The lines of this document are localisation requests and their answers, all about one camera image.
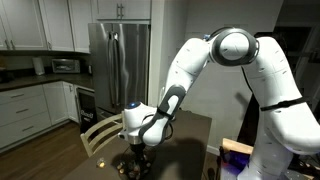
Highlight dark kitchen countertop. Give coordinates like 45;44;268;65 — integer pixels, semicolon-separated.
0;73;95;93

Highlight wooden plank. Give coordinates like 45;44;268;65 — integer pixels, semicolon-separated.
221;137;255;156

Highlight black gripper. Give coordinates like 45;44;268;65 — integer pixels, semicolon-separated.
129;143;147;168

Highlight white upper cabinet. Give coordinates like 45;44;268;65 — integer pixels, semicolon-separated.
91;0;152;21
38;0;75;53
68;0;93;54
0;0;48;51

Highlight wooden chair back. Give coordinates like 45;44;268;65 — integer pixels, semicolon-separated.
79;113;124;158

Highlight black beverage cooler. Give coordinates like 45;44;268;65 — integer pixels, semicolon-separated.
75;86;99;134

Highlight white lower kitchen cabinets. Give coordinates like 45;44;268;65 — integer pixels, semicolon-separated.
0;81;80;150

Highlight stainless steel refrigerator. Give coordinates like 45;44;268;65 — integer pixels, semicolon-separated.
87;22;151;122

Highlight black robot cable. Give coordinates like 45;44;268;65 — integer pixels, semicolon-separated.
163;116;175;141

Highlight grey robot mounting base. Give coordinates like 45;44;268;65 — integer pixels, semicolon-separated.
216;154;320;180

